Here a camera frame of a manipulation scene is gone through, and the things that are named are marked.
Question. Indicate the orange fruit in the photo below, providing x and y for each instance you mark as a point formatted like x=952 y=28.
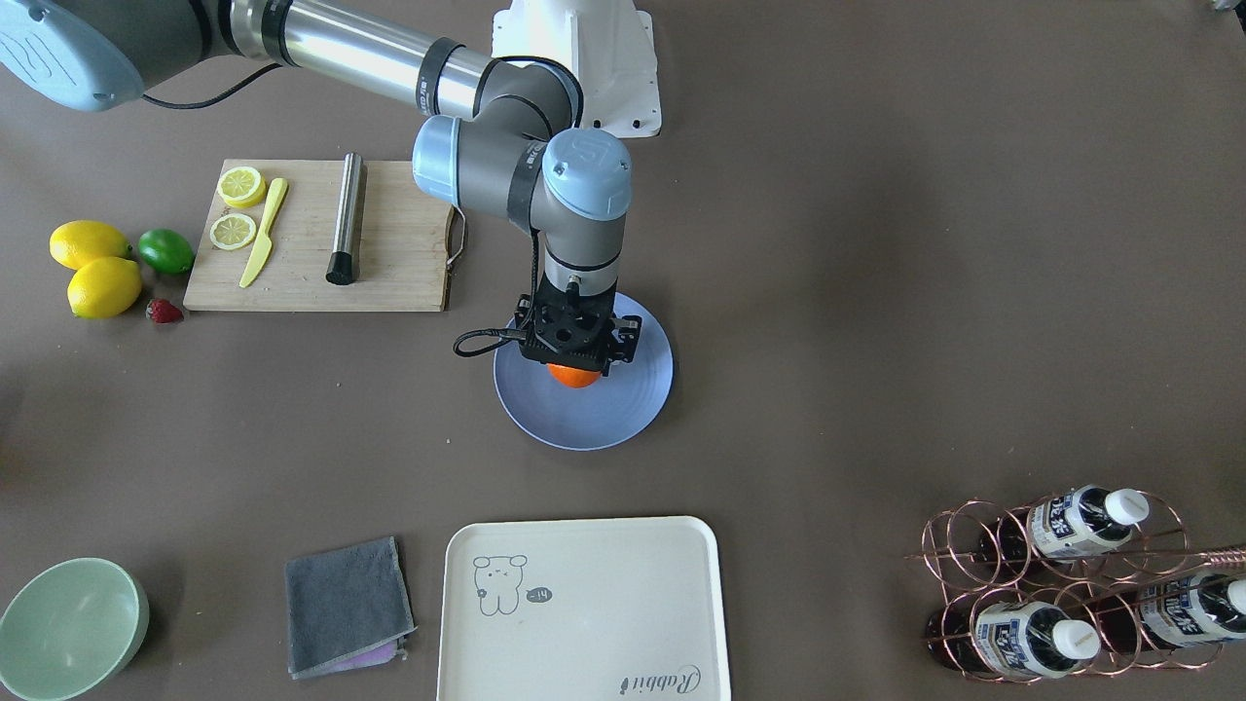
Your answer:
x=573 y=377

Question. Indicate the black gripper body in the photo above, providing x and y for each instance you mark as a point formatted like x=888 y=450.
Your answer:
x=627 y=343

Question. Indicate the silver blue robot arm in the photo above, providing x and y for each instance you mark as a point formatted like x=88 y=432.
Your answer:
x=500 y=136

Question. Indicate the green bowl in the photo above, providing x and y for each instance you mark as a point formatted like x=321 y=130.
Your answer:
x=72 y=628

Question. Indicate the blue round plate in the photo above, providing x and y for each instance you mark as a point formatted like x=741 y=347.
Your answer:
x=606 y=413

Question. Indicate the yellow plastic knife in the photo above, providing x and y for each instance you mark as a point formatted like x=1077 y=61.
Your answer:
x=263 y=243

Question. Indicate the silver cylindrical knife handle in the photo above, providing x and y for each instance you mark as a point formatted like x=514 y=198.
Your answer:
x=344 y=262

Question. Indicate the red strawberry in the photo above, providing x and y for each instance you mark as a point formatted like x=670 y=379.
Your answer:
x=161 y=311

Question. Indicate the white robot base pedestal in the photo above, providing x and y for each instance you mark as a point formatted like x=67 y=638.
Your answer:
x=608 y=45

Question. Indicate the cream rectangular tray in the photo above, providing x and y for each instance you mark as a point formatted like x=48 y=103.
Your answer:
x=589 y=609

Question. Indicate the dark drink bottle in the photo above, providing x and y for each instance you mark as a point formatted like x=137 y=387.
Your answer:
x=1083 y=522
x=1205 y=608
x=1013 y=642

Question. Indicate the lemon slice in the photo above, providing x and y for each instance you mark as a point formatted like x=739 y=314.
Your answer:
x=242 y=187
x=233 y=231

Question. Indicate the grey folded cloth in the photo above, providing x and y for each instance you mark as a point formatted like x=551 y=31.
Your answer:
x=346 y=609

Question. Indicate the wooden cutting board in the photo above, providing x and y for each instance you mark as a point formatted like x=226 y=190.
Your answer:
x=401 y=257

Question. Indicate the green lime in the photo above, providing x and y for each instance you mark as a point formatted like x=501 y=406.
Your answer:
x=166 y=252

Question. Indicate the copper wire bottle rack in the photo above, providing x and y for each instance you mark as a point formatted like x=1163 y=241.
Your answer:
x=1159 y=551

